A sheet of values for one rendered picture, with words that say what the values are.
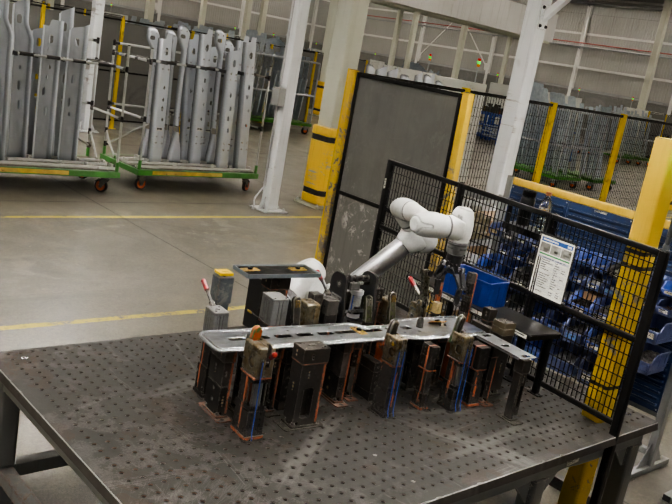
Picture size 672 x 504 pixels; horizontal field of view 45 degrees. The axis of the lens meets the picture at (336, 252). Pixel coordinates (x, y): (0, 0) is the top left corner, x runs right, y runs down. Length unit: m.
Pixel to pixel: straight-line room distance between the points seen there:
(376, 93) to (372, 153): 0.45
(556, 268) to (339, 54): 7.58
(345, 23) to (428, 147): 5.54
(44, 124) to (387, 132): 5.18
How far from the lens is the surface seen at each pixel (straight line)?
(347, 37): 11.15
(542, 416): 3.88
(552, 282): 4.03
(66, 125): 10.35
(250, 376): 2.98
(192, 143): 11.37
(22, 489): 3.61
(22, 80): 10.13
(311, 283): 4.08
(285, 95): 10.32
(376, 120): 6.24
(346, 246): 6.44
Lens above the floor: 2.11
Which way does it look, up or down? 14 degrees down
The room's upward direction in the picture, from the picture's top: 10 degrees clockwise
